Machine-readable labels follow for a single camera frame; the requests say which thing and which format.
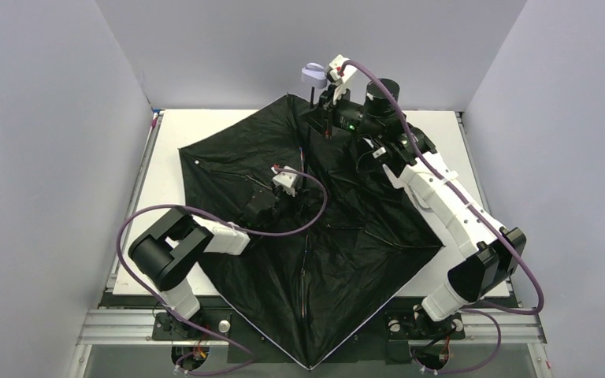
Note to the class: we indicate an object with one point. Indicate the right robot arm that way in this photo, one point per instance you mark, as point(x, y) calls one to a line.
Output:
point(490, 251)

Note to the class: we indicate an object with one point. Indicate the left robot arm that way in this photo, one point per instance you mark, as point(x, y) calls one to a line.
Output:
point(168, 250)

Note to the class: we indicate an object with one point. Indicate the purple umbrella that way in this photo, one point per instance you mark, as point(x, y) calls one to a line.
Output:
point(335, 253)

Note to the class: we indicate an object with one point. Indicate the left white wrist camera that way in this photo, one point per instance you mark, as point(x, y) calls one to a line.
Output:
point(286, 178)

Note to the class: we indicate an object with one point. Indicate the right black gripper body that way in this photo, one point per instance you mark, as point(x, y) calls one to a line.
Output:
point(326, 108)

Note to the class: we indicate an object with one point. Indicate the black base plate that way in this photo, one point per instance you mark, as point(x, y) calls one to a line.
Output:
point(391, 336)

